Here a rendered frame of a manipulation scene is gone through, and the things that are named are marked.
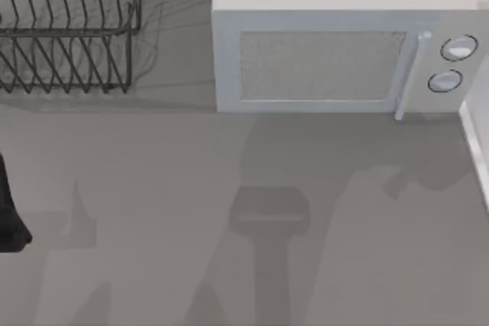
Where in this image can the microwave oven door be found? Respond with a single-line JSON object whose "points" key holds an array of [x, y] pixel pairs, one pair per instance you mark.
{"points": [[229, 66]]}

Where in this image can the large microwave knob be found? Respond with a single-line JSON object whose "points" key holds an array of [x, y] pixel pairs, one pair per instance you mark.
{"points": [[458, 48]]}

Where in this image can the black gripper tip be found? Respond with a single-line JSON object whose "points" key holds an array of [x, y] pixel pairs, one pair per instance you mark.
{"points": [[9, 223]]}

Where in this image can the small microwave knob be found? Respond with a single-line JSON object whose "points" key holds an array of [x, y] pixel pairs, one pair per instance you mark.
{"points": [[444, 81]]}

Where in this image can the white cabinet edge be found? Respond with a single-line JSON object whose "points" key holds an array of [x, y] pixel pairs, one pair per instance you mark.
{"points": [[477, 142]]}

